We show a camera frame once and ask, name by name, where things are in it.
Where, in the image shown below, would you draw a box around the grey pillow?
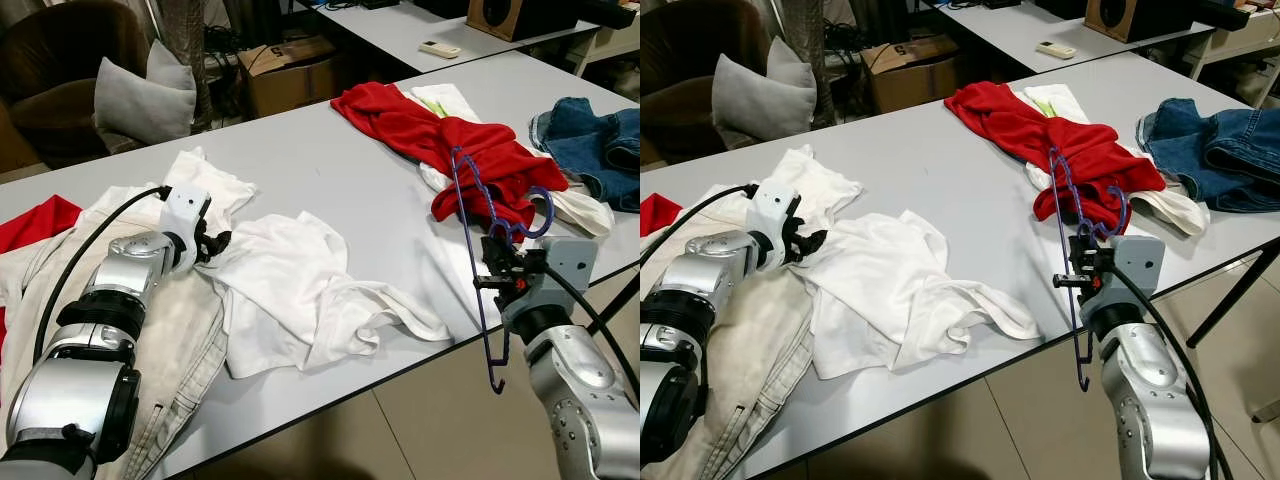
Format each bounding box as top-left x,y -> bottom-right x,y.
93,40 -> 198,151
712,38 -> 818,141

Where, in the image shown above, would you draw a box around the white t-shirt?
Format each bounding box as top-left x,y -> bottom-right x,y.
200,212 -> 453,380
808,210 -> 1043,382

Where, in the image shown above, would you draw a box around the purple wire clothes hanger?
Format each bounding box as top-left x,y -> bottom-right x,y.
1047,145 -> 1131,391
450,148 -> 554,394

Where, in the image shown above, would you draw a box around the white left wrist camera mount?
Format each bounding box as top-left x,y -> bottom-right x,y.
748,180 -> 801,271
158,185 -> 213,273

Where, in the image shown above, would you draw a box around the plain red sweatshirt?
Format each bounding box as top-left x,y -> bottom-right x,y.
331,82 -> 569,233
944,82 -> 1167,233

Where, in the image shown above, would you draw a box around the blue denim shorts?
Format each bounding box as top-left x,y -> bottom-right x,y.
529,97 -> 641,213
1136,97 -> 1280,213

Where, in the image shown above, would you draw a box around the grey patterned curtain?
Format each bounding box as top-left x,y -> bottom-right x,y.
775,0 -> 833,129
150,0 -> 213,131

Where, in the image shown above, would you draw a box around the brown cardboard box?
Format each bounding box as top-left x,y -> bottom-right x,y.
237,38 -> 341,119
862,36 -> 961,114

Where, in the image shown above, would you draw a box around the brown armchair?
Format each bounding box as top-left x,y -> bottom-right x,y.
640,0 -> 771,166
0,0 -> 151,171

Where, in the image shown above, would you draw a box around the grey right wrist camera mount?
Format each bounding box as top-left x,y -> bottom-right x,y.
1100,235 -> 1166,321
530,237 -> 598,321

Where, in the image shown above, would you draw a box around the wooden loudspeaker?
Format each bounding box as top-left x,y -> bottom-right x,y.
1085,0 -> 1196,43
466,0 -> 581,43

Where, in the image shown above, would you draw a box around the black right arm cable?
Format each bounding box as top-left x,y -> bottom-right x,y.
543,265 -> 641,411
1110,265 -> 1223,480

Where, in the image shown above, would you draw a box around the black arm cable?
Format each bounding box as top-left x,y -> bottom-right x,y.
543,265 -> 641,411
1110,265 -> 1223,480
33,185 -> 173,363
640,183 -> 761,266

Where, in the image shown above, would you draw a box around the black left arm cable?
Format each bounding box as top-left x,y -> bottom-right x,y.
33,185 -> 173,363
640,183 -> 761,266

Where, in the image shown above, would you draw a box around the grey office table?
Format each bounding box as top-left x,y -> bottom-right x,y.
920,0 -> 1216,76
295,0 -> 641,76

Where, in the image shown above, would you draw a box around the white garment with green print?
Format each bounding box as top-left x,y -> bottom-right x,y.
400,83 -> 616,238
1010,83 -> 1211,238

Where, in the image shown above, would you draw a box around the beige denim trousers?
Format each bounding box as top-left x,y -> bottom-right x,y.
0,185 -> 231,480
640,185 -> 816,480

